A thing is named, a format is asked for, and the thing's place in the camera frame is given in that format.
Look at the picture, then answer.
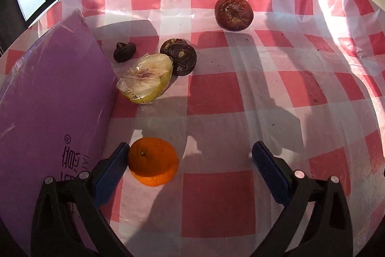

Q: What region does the purple box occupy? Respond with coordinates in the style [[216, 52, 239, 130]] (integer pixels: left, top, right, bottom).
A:
[[0, 9, 118, 254]]

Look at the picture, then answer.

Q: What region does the small dark water chestnut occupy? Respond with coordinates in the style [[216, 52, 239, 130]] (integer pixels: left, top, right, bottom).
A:
[[113, 42, 137, 63]]

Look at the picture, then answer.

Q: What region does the reddish-brown round fruit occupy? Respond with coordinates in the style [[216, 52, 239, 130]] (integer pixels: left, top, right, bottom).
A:
[[214, 0, 254, 32]]

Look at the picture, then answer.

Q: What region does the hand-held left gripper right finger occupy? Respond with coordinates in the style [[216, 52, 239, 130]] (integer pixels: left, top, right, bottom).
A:
[[250, 141, 353, 257]]

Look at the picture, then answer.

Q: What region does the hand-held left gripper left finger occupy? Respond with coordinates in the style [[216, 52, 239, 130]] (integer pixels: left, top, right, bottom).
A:
[[31, 142, 134, 257]]

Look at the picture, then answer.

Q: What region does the plastic-wrapped pear half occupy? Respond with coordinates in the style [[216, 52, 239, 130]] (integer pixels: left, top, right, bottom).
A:
[[116, 53, 174, 105]]

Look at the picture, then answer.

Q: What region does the orange tangerine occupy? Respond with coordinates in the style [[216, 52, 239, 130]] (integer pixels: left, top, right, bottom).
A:
[[128, 137, 180, 187]]

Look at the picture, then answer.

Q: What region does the large dark water chestnut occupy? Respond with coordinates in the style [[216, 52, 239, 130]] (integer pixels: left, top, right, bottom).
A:
[[160, 38, 197, 76]]

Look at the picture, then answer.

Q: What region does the pink checkered tablecloth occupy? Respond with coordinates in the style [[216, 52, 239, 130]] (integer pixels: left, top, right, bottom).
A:
[[0, 0, 385, 257]]

